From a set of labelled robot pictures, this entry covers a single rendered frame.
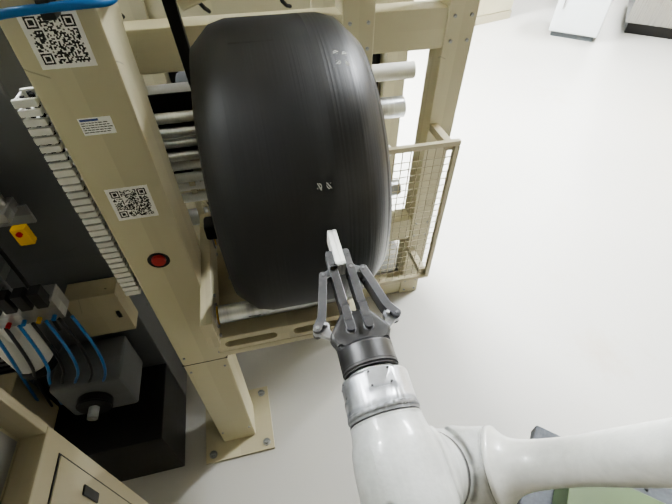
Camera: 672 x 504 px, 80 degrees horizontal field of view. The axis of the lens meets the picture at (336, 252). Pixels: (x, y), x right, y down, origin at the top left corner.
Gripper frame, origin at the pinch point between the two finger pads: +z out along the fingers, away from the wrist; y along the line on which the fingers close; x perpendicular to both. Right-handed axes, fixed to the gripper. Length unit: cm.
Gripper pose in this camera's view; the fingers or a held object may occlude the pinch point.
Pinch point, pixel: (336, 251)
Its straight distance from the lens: 64.0
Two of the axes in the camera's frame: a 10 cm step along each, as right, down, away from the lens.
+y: -9.7, 1.7, -1.6
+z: -2.3, -7.8, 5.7
